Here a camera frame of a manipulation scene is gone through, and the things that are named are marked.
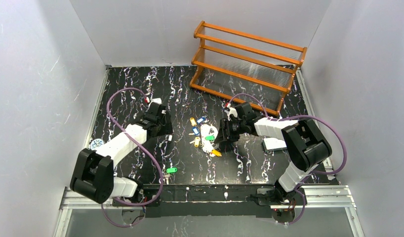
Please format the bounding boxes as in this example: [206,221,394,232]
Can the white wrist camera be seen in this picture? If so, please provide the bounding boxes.
[225,103,239,120]
[145,97,162,106]

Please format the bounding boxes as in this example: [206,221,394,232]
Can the aluminium front rail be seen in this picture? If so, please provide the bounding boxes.
[60,184,356,209]

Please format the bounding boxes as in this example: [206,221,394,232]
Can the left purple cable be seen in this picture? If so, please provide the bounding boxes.
[100,87,164,229]

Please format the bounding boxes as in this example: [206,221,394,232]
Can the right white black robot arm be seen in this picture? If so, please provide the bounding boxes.
[214,102,332,201]

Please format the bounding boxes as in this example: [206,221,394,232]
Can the purple cable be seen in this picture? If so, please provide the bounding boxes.
[100,87,164,229]
[227,93,348,225]

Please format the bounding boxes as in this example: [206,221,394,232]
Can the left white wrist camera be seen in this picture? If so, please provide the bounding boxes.
[145,97,162,106]

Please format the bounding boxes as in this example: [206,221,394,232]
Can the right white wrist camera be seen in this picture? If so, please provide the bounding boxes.
[225,103,239,120]

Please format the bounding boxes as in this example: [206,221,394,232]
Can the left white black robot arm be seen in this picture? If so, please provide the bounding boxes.
[70,102,172,204]

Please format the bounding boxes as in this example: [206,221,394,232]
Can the blue tag key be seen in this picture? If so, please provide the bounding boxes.
[189,127,200,136]

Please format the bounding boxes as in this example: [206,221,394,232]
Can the yellow tag upper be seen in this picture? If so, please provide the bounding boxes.
[190,117,198,127]

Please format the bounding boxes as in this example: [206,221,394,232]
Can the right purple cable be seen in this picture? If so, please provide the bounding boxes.
[227,93,348,225]

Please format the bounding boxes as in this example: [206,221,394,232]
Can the green tag key near edge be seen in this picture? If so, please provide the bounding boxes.
[163,167,178,185]

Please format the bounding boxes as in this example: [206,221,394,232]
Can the orange two-tier rack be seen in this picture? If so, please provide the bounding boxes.
[190,21,308,116]

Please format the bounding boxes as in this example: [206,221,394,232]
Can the blue white round container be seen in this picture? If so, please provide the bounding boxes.
[88,138,105,150]

